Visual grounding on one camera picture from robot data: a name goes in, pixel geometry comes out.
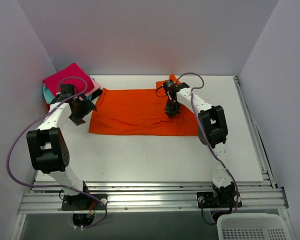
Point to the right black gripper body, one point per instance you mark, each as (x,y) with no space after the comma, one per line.
(172,107)

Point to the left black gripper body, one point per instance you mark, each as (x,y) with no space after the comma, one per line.
(80,110)

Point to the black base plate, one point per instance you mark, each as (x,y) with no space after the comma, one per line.
(212,199)
(80,202)

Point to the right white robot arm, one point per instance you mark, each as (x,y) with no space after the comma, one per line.
(212,132)

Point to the white plastic basket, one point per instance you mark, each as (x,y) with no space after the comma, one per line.
(252,226)

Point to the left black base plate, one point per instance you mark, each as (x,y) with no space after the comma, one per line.
(80,202)

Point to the magenta folded t-shirt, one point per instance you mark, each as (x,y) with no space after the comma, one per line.
(73,75)

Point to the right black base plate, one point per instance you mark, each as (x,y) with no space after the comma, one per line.
(212,199)

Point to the pink folded t-shirt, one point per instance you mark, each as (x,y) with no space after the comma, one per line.
(96,86)

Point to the orange t-shirt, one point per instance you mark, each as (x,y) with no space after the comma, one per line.
(139,112)

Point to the black folded t-shirt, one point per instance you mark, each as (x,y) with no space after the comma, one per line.
(95,94)

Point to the aluminium mounting rail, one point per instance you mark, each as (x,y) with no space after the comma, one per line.
(155,197)

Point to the teal folded t-shirt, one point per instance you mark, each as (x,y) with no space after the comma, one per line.
(48,95)

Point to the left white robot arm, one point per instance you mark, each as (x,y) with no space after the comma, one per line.
(47,146)

